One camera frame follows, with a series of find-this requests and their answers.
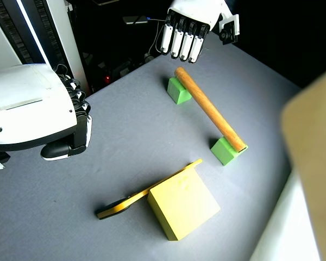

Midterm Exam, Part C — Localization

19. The yellow frame hand saw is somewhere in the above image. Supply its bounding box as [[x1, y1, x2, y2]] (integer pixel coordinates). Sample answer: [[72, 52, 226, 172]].
[[96, 159, 203, 220]]

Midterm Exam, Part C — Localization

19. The flat grey black device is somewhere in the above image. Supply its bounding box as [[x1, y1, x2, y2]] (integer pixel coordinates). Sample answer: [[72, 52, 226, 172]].
[[123, 15, 149, 26]]

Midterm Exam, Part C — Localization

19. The white robot body column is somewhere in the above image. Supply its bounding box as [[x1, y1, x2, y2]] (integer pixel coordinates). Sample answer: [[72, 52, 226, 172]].
[[0, 0, 91, 95]]

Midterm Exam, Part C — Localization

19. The green wooden support block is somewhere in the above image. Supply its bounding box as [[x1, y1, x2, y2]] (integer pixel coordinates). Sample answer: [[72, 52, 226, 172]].
[[210, 136, 249, 166], [167, 77, 192, 105]]

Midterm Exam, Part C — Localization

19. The thin white cable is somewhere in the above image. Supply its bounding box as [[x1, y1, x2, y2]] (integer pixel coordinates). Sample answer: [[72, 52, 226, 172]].
[[147, 17, 170, 55]]

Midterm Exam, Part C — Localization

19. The white backdrop sheet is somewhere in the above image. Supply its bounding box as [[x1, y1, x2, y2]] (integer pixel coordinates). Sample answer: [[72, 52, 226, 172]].
[[249, 167, 323, 261]]

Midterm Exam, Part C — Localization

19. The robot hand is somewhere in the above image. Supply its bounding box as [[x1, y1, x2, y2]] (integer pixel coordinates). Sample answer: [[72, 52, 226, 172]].
[[160, 0, 234, 64], [0, 64, 93, 161]]

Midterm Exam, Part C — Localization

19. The blurry tan board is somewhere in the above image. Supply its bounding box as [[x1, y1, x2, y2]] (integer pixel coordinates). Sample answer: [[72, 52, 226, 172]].
[[280, 61, 326, 261]]

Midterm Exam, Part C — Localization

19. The round wooden rod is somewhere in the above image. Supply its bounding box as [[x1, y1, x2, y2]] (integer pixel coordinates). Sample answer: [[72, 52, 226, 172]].
[[174, 67, 247, 152]]

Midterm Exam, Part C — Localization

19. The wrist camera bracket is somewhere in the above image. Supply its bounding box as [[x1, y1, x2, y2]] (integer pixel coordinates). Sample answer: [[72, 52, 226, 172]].
[[218, 14, 240, 46]]

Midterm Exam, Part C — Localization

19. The yellow wooden cube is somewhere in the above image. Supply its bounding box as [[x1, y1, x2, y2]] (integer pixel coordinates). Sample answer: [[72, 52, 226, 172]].
[[147, 168, 221, 241]]

